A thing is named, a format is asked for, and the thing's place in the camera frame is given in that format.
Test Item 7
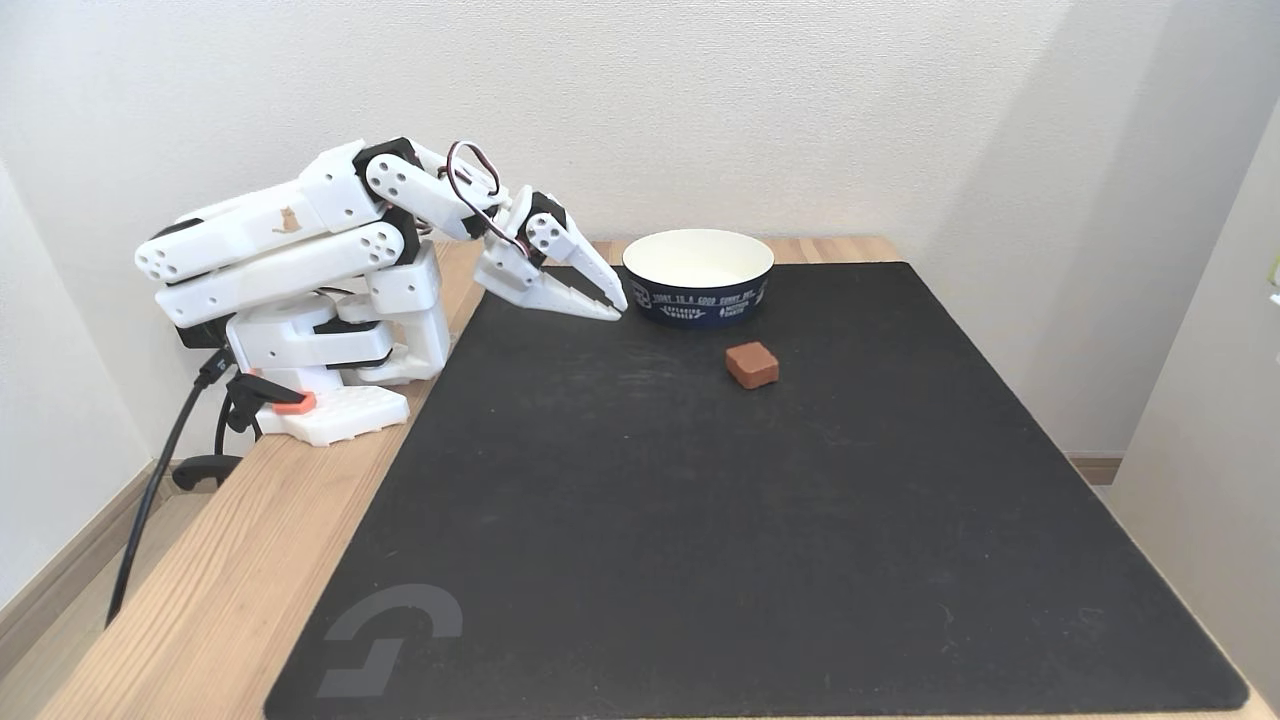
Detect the thick black power cable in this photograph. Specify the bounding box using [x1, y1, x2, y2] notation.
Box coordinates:
[104, 345, 237, 630]

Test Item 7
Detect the navy and white paper bowl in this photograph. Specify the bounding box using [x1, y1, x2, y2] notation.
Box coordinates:
[622, 229, 776, 329]

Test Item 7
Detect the black desk mat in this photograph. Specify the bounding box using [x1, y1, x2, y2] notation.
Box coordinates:
[263, 262, 1251, 720]

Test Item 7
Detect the brown square toy block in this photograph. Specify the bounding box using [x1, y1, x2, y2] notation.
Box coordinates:
[725, 341, 780, 390]

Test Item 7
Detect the black clamp with orange pad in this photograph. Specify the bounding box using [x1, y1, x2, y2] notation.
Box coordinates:
[172, 371, 319, 492]

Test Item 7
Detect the red black servo wire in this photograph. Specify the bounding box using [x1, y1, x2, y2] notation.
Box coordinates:
[437, 141, 533, 257]

